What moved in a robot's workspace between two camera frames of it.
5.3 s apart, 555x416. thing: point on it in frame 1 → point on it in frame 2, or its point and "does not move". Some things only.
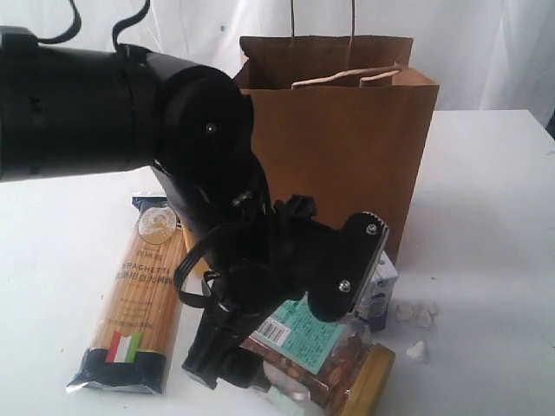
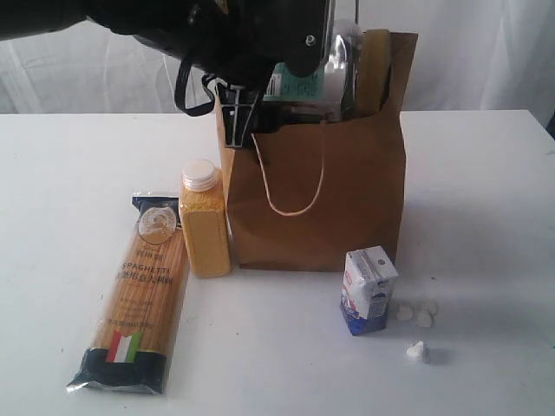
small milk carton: [375, 302] does not move
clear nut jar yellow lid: [331, 364] → [357, 72]
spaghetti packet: [130, 346] does not move
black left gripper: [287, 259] → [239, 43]
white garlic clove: [416, 350] does not move
